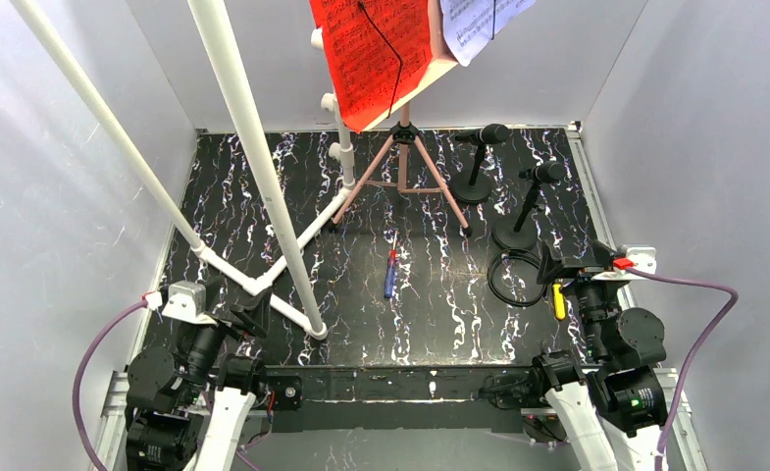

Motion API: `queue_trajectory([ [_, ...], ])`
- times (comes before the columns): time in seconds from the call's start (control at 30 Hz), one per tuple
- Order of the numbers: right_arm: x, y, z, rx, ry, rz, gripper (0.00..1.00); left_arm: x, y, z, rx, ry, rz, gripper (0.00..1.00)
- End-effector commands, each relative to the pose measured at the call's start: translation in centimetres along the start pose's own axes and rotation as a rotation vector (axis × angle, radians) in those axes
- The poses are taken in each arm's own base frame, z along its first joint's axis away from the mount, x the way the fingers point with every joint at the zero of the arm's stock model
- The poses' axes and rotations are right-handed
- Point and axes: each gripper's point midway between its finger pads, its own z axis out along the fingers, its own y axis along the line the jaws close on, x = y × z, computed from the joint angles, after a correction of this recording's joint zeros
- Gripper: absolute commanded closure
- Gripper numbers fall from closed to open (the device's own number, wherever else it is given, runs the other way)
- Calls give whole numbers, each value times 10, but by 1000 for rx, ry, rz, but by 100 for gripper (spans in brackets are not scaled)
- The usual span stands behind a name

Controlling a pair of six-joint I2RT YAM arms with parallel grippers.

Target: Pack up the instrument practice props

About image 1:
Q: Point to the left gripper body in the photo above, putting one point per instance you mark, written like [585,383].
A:
[230,322]

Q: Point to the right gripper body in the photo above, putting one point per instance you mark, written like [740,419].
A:
[588,281]

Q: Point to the black microphone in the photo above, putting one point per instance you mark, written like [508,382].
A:
[491,134]
[546,173]

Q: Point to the white PVC pipe frame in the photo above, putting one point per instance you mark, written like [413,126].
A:
[214,25]

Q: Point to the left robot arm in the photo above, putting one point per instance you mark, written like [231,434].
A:
[185,404]

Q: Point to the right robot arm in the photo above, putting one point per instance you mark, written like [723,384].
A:
[612,416]

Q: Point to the blue red screwdriver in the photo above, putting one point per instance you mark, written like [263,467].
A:
[390,271]

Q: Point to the pink tripod music stand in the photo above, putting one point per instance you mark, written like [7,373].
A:
[417,171]

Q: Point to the white sheet music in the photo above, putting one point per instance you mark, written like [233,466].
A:
[468,26]

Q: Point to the red sheet music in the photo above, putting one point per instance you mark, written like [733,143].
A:
[377,52]

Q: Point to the yellow handled tool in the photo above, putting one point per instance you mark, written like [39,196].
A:
[559,302]

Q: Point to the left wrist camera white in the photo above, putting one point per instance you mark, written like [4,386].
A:
[186,303]

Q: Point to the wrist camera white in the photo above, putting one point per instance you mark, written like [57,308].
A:
[637,257]
[186,303]

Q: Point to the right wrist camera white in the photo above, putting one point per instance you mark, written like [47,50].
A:
[637,257]

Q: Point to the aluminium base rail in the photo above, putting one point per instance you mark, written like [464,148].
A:
[397,396]

